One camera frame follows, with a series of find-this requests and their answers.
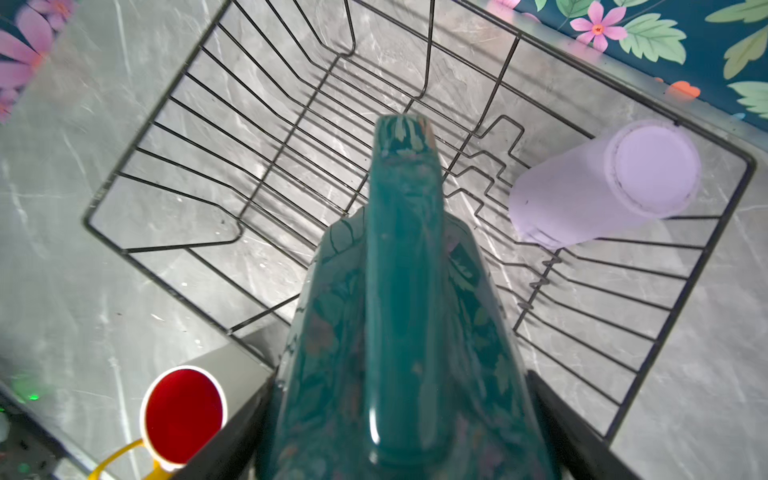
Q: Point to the green mug cream inside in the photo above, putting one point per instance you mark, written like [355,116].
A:
[398,364]

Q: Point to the lilac cup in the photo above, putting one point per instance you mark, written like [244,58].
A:
[645,170]

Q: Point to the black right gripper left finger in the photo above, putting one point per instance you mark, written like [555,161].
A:
[231,452]

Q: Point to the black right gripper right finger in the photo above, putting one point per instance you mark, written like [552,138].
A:
[575,446]

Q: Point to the white mug red inside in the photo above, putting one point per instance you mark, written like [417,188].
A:
[186,406]

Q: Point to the black wire dish rack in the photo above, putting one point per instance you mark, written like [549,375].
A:
[287,115]

